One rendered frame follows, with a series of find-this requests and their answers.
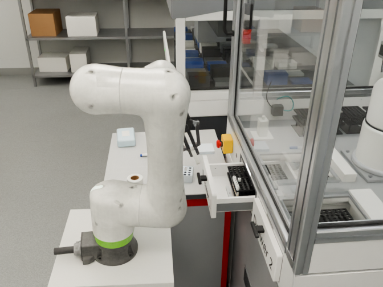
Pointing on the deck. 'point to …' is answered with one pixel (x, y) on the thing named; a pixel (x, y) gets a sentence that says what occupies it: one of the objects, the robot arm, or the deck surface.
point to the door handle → (226, 20)
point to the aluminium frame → (316, 156)
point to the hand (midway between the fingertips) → (195, 155)
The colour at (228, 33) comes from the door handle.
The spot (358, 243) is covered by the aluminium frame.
